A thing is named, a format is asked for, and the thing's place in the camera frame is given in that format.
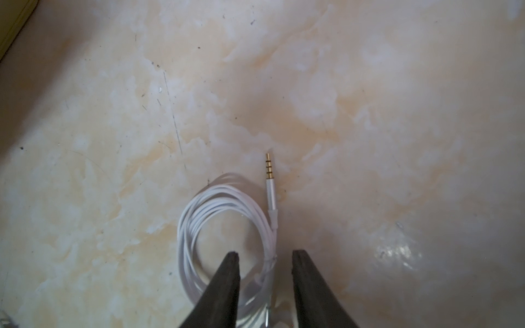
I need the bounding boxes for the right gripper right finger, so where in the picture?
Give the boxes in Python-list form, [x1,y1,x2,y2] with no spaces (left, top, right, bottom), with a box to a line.
[292,250,358,327]

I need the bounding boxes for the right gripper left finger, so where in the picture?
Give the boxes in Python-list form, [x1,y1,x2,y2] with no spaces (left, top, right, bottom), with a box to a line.
[180,251,241,328]

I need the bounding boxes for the yellow bottom drawer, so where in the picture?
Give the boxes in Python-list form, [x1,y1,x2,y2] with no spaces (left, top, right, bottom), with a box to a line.
[0,0,39,58]

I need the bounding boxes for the white earphones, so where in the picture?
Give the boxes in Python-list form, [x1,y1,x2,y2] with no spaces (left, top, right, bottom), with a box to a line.
[177,153,278,327]

